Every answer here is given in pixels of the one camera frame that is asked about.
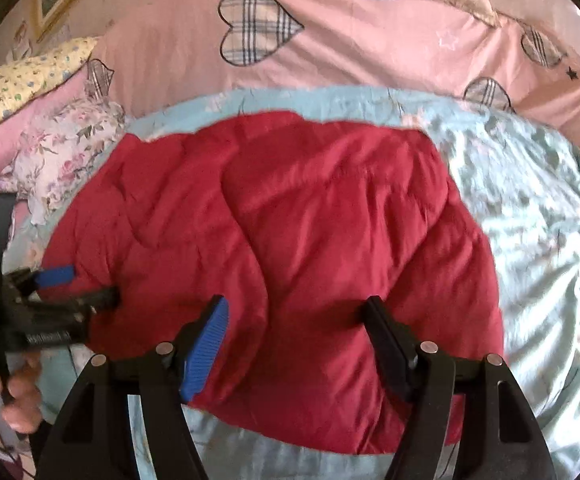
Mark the red quilted puffer jacket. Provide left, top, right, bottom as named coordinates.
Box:
left=43, top=112, right=503, bottom=454

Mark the person's left hand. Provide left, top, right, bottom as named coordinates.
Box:
left=0, top=352, right=43, bottom=434

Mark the white pink floral pillow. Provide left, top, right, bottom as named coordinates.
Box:
left=0, top=98, right=125, bottom=226

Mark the yellow floral pillow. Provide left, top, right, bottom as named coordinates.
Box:
left=0, top=37, right=98, bottom=123

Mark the pink quilt with plaid hearts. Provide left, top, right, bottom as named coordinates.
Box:
left=0, top=0, right=580, bottom=172

